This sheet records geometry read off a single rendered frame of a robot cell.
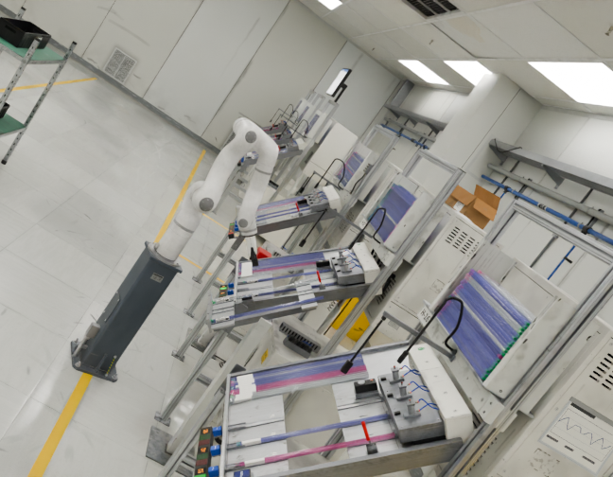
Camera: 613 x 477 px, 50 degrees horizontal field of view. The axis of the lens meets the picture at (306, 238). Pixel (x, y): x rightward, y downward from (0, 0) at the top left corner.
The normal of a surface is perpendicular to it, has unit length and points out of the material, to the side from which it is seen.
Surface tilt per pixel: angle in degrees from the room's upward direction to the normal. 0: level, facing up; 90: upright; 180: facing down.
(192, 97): 90
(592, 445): 92
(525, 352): 90
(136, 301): 90
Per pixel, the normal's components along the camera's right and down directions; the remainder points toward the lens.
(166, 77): 0.08, 0.26
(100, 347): 0.34, 0.43
